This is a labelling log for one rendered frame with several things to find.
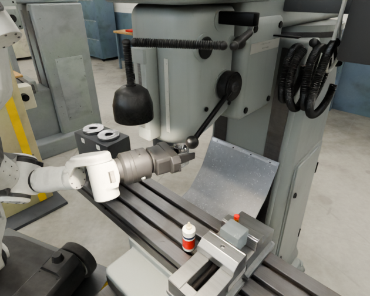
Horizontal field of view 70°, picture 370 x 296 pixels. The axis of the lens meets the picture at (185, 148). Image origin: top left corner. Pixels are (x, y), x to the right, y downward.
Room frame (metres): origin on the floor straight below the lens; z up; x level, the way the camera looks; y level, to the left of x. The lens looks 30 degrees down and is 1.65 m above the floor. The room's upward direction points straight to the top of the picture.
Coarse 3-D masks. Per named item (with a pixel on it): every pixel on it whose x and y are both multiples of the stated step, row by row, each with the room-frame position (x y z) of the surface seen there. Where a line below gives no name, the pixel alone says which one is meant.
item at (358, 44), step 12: (360, 0) 0.61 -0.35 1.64; (360, 12) 0.60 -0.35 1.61; (348, 24) 0.61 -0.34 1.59; (360, 24) 0.60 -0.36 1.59; (348, 36) 0.61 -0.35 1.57; (360, 36) 0.59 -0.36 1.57; (348, 48) 0.60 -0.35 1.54; (360, 48) 0.59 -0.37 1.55; (348, 60) 0.60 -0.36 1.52; (360, 60) 0.58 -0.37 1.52
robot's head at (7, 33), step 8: (0, 16) 0.51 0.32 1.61; (8, 16) 0.53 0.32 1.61; (0, 24) 0.50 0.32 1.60; (8, 24) 0.51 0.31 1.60; (0, 32) 0.49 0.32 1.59; (8, 32) 0.50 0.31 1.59; (16, 32) 0.52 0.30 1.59; (0, 40) 0.50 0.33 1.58; (8, 40) 0.52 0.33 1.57; (16, 40) 0.54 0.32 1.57; (0, 48) 0.53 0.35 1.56
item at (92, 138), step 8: (88, 128) 1.04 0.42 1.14; (96, 128) 1.06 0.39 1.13; (104, 128) 1.07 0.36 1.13; (80, 136) 1.00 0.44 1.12; (88, 136) 0.99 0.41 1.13; (96, 136) 0.99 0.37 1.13; (104, 136) 0.96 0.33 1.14; (112, 136) 0.96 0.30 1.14; (120, 136) 0.99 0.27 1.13; (128, 136) 0.99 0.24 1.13; (80, 144) 1.01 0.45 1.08; (88, 144) 0.97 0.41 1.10; (96, 144) 0.94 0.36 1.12; (104, 144) 0.92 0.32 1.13; (112, 144) 0.92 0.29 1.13; (120, 144) 0.95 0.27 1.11; (128, 144) 0.99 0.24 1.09; (80, 152) 1.02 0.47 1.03; (88, 152) 0.98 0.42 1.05; (112, 152) 0.92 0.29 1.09; (120, 152) 0.95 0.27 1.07
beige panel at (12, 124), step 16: (16, 96) 1.88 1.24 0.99; (0, 112) 1.78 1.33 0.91; (16, 112) 1.85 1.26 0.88; (0, 128) 1.75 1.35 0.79; (16, 128) 1.82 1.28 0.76; (16, 144) 1.80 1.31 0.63; (32, 144) 1.87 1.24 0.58; (16, 208) 1.68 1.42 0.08; (32, 208) 1.72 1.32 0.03; (48, 208) 1.72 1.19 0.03; (16, 224) 1.54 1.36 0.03
